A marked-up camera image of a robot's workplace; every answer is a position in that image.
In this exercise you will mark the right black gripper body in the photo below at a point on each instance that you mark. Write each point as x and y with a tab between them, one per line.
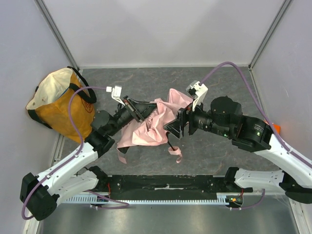
183	123

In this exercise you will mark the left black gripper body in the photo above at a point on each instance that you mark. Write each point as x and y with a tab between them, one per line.
134	109

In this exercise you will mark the pink and black folding umbrella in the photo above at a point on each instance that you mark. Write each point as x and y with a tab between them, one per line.
150	132

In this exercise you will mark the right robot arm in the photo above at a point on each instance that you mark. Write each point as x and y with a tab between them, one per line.
250	134

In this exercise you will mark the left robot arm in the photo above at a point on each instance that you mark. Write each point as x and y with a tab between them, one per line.
42	193

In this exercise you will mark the orange razor box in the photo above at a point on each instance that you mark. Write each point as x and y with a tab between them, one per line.
275	128

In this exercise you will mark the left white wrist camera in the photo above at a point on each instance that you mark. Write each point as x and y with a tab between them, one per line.
115	92

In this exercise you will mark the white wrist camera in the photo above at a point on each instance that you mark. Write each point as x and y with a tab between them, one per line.
115	92
198	92

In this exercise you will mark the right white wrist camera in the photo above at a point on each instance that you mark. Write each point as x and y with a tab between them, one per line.
198	92

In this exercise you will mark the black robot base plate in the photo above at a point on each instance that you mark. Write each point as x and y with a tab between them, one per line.
168	186

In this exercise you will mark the yellow tote bag black handles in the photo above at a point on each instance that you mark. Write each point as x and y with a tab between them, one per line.
55	105

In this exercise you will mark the light blue cable duct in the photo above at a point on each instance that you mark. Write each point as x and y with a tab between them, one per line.
88	198

